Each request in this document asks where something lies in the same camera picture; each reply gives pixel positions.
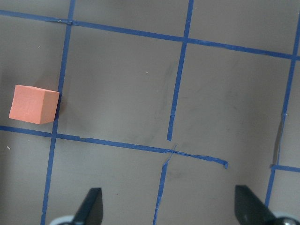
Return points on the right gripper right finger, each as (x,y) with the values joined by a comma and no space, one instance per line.
(250,210)

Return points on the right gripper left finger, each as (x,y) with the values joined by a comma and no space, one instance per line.
(91,210)

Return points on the orange foam block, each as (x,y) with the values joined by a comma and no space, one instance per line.
(34,105)

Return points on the brown paper mat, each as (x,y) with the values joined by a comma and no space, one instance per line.
(164,104)

